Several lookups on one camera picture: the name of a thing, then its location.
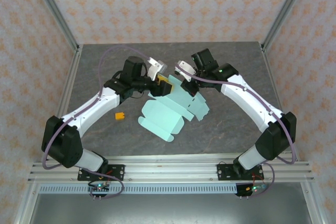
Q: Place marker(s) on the mint green paper box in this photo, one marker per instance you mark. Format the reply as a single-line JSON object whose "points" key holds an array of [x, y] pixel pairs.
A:
{"points": [[162, 113]]}

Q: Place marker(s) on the small orange block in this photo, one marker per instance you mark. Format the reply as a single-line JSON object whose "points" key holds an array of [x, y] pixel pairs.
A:
{"points": [[120, 116]]}

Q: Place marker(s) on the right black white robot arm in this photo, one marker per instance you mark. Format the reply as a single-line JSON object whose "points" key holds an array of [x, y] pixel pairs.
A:
{"points": [[249, 103]]}

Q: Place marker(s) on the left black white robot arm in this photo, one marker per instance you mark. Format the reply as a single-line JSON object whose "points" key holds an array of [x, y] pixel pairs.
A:
{"points": [[92, 108]]}

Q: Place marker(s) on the grey metal panel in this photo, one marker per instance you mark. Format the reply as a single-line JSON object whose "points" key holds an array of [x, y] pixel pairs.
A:
{"points": [[170, 209]]}

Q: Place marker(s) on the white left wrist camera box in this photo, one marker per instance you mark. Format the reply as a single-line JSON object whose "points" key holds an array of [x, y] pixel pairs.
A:
{"points": [[155, 68]]}

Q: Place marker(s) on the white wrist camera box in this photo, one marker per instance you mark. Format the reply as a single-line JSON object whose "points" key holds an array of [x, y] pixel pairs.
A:
{"points": [[186, 69], [155, 68]]}

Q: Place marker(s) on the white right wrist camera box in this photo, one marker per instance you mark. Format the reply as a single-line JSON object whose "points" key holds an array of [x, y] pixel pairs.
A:
{"points": [[186, 69]]}

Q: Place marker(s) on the aluminium table side rail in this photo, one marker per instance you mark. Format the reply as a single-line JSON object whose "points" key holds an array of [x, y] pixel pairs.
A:
{"points": [[273, 85], [68, 85]]}

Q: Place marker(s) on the aluminium mounting rail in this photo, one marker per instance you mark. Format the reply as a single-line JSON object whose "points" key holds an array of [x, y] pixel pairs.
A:
{"points": [[170, 169]]}

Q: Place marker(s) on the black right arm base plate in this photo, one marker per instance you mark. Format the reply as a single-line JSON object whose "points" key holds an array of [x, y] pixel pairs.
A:
{"points": [[225, 172]]}

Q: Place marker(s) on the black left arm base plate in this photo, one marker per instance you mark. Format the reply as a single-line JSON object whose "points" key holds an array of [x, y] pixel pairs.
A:
{"points": [[115, 172]]}

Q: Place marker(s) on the aluminium frame post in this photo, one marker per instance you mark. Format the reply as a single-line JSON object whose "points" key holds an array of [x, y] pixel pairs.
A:
{"points": [[56, 11], [284, 11]]}

